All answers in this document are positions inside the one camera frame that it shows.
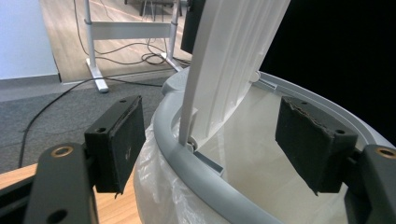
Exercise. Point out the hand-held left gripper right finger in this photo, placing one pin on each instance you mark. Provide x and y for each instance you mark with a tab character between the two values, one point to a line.
311	146

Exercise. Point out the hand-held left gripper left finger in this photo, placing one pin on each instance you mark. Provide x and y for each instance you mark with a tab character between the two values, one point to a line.
115	146

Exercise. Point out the white grey lidded trash can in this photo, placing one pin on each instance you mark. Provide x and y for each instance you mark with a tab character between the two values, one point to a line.
224	62

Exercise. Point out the white metal frame desk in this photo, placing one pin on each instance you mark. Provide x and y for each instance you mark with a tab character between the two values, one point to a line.
130	30

